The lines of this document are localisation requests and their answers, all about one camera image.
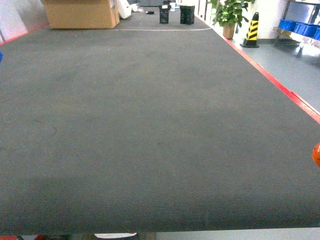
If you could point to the orange cylindrical cap 4680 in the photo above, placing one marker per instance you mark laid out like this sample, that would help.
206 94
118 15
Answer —
315 155

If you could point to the yellow black traffic cone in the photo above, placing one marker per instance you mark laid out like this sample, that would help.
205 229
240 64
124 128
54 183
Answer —
251 38

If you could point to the potted green plant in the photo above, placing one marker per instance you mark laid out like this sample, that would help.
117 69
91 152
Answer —
229 14

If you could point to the red frame conveyor table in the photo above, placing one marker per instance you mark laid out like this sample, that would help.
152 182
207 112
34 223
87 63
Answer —
298 100

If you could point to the blue bin on shelf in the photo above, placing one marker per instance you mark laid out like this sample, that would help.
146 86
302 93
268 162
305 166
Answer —
287 25

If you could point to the steel roller shelf rack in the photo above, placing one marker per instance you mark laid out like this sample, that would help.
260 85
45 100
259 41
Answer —
307 30

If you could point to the large cardboard box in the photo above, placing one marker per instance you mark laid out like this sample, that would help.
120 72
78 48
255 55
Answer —
81 14

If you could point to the black box left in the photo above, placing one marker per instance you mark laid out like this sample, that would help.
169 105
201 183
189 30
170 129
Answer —
164 14

